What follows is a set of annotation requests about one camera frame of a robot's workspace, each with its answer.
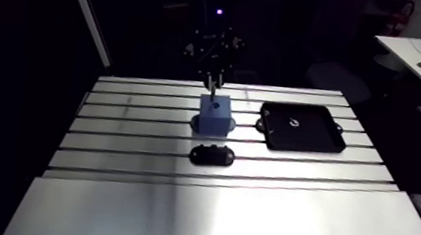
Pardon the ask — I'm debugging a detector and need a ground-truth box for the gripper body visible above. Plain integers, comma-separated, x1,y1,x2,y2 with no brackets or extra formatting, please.
182,25,248,77

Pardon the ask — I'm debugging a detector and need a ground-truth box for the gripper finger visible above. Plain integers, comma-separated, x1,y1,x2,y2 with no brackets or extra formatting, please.
213,68,227,91
202,68,215,91

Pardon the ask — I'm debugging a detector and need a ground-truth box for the dark blue-grey block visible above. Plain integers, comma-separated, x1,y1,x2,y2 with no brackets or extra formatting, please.
189,91,240,140

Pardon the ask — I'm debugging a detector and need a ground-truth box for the black oval holder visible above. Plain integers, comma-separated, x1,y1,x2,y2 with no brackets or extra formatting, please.
187,141,237,170

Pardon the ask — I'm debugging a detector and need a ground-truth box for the black tray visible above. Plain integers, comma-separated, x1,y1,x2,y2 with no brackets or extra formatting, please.
252,98,351,158

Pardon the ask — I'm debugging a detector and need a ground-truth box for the dark office chair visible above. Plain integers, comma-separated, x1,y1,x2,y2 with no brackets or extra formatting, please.
301,59,376,108

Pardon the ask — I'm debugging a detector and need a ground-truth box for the white desk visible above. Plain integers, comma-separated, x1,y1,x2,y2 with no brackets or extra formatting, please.
367,33,421,114

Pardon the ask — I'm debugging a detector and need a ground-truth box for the white slanted post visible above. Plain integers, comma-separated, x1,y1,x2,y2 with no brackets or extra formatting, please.
52,0,120,72

